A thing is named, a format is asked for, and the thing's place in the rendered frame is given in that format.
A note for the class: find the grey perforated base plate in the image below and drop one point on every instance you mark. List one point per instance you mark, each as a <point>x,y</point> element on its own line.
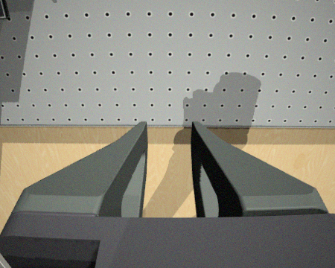
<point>115,63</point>

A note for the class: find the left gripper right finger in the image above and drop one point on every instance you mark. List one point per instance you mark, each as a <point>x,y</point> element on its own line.
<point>245,185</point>

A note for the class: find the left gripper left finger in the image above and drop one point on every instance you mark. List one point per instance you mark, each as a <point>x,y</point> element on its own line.
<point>97,182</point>

